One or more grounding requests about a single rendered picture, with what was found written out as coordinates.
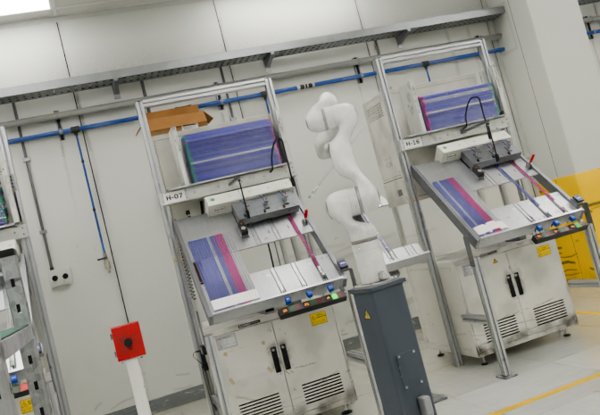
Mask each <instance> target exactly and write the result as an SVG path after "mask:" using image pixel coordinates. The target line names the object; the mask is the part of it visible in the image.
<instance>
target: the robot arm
mask: <svg viewBox="0 0 600 415"><path fill-rule="evenodd" d="M357 121H358V113H357V110H356V109H355V108H354V107H353V106H352V105H351V104H338V100H337V98H336V97H335V96H334V95H333V94H331V93H329V92H325V93H323V94H322V95H321V96H320V98H319V102H318V103H317V104H316V105H314V106H313V107H312V108H311V109H310V110H309V112H308V113H307V115H306V118H305V124H306V127H307V128H308V129H309V130H310V131H311V132H317V133H318V132H320V133H319V134H318V136H317V137H316V139H315V149H316V153H317V155H318V157H319V158H320V159H322V160H323V159H328V158H331V160H332V163H333V166H334V168H335V170H336V171H337V173H338V174H339V175H341V176H342V177H344V178H348V179H351V180H352V181H353V182H354V183H355V187H350V188H347V189H344V190H340V191H337V192H334V193H332V194H330V195H329V196H328V198H327V200H326V209H327V212H328V214H329V215H330V216H331V217H332V218H333V219H334V220H336V221H337V222H338V223H339V224H341V225H342V226H343V227H344V228H345V229H346V232H347V234H348V235H349V238H350V241H351V245H352V248H353V252H354V257H355V261H356V265H357V269H358V272H359V276H360V280H361V282H362V283H361V284H359V285H357V284H356V285H355V287H354V289H355V290H358V289H364V288H369V287H374V286H380V285H384V284H386V283H389V282H392V281H395V280H397V276H392V277H389V276H388V270H387V267H386V263H385V260H384V256H383V252H382V250H381V246H380V242H379V236H378V233H377V230H376V228H375V226H374V225H373V224H370V223H366V222H360V221H356V220H354V219H353V218H352V217H353V216H355V215H358V214H362V213H366V212H371V211H374V210H376V209H377V208H378V207H379V205H380V202H381V200H380V195H379V191H378V189H377V188H376V187H375V186H374V185H373V184H372V183H371V182H370V181H369V180H368V179H367V178H366V177H365V176H364V174H363V173H362V172H361V170H360V168H359V167H358V165H357V162H356V160H355V158H354V152H353V148H352V145H351V136H352V134H353V131H354V128H355V126H356V124H357ZM330 141H331V143H329V142H330Z"/></svg>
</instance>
